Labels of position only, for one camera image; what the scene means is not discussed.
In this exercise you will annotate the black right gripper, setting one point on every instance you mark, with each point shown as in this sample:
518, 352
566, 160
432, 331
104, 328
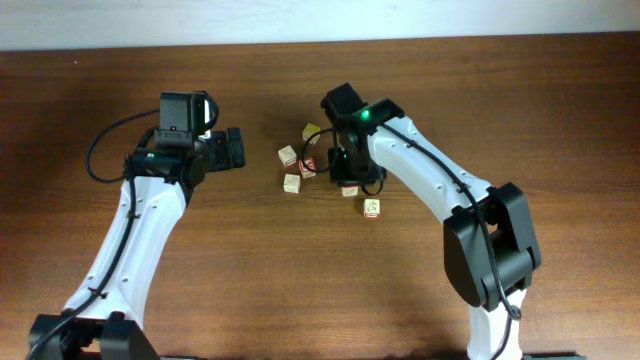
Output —
355, 176

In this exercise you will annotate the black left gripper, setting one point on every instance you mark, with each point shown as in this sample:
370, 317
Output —
225, 158

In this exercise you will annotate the wooden block red top leaf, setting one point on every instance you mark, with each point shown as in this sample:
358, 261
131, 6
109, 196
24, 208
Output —
350, 191

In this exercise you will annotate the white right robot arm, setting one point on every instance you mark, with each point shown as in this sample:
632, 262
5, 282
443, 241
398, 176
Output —
490, 247

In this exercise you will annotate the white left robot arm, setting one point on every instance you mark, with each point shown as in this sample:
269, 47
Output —
104, 318

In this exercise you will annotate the wooden block red Y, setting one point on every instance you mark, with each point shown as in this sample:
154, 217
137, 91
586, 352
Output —
307, 167

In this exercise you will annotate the wooden block yellow top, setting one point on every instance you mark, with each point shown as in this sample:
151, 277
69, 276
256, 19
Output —
310, 133

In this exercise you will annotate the wooden block green side Z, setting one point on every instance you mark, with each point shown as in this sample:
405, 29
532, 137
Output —
292, 183

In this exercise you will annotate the wooden block red side Z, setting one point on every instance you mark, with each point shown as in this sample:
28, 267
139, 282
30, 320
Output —
287, 156

